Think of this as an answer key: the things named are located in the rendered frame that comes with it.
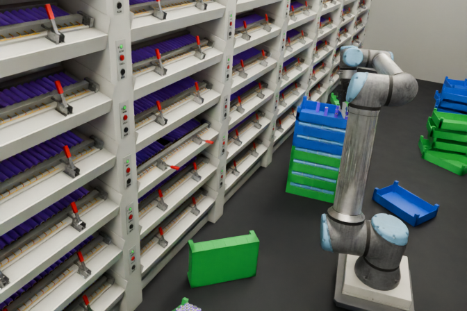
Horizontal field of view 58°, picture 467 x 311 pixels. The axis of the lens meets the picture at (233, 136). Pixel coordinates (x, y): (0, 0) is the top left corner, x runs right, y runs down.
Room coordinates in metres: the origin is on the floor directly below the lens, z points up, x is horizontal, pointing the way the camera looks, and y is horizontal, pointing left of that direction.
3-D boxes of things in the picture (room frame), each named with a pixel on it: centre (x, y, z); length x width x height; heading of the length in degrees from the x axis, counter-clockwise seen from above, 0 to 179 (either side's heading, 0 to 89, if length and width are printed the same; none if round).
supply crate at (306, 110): (2.20, -0.51, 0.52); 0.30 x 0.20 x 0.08; 73
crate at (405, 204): (2.07, -1.03, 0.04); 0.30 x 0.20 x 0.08; 34
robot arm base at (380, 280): (1.38, -0.66, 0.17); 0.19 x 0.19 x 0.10
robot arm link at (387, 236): (1.37, -0.65, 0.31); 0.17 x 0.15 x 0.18; 83
